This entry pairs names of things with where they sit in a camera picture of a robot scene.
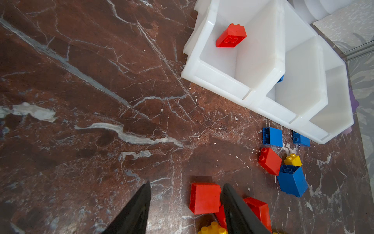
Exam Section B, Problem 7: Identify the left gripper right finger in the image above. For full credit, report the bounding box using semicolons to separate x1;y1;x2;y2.
221;183;271;234

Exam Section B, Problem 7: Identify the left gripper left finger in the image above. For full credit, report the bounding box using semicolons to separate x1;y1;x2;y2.
102;181;151;234

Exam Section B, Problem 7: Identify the long red lego brick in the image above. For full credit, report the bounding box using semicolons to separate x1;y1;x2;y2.
215;197;272;233

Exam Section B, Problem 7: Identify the blue sloped lego brick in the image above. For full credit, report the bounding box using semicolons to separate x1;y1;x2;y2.
277;165;308;198

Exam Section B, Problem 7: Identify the red square lego brick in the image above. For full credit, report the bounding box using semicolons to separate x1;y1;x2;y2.
258;148;282;176

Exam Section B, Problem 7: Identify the small yellow lego brick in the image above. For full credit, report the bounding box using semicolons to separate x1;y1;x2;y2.
284;154;302;167

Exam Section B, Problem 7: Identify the blue lego brick beside bin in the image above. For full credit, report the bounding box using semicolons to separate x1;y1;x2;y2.
263;127;283;147

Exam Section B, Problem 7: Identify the small blue lego by bin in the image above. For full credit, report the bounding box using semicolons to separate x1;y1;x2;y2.
292;131;311;147

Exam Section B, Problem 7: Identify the white three-compartment bin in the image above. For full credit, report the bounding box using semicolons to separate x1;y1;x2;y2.
181;1;354;144

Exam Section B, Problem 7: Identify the purple toy shovel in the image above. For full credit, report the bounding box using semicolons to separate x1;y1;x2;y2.
343;87;359;134

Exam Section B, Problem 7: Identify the potted green plant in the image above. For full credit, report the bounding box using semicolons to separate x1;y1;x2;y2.
289;0;354;24

